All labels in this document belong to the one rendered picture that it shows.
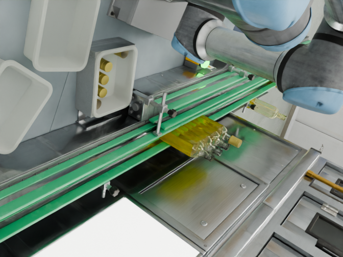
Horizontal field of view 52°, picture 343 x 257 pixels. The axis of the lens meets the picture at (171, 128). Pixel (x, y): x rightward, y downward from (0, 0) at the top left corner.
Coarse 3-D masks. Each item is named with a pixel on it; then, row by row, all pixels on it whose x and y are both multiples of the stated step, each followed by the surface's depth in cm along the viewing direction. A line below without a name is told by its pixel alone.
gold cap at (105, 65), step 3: (102, 60) 110; (105, 60) 110; (102, 63) 109; (105, 63) 109; (108, 63) 109; (111, 63) 110; (102, 66) 109; (105, 66) 109; (108, 66) 110; (111, 66) 111; (102, 69) 110; (105, 69) 109; (108, 69) 110
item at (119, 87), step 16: (128, 48) 109; (96, 64) 102; (112, 64) 117; (128, 64) 116; (96, 80) 104; (112, 80) 121; (128, 80) 119; (96, 96) 107; (112, 96) 124; (128, 96) 121; (96, 112) 113; (112, 112) 117
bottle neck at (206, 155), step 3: (201, 150) 126; (204, 150) 126; (201, 153) 126; (204, 153) 125; (207, 153) 125; (210, 153) 125; (201, 156) 127; (204, 156) 125; (207, 156) 125; (210, 156) 124; (213, 156) 126; (207, 159) 125; (210, 159) 124
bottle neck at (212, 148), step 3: (210, 144) 131; (210, 147) 130; (213, 147) 130; (216, 147) 130; (210, 150) 130; (213, 150) 130; (216, 150) 129; (219, 150) 129; (222, 150) 130; (216, 153) 129; (219, 153) 131
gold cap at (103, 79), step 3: (99, 72) 111; (99, 75) 111; (102, 75) 110; (105, 75) 110; (99, 78) 110; (102, 78) 110; (105, 78) 111; (108, 78) 112; (99, 81) 111; (102, 81) 110; (105, 81) 112; (108, 81) 113; (102, 84) 111; (105, 84) 112
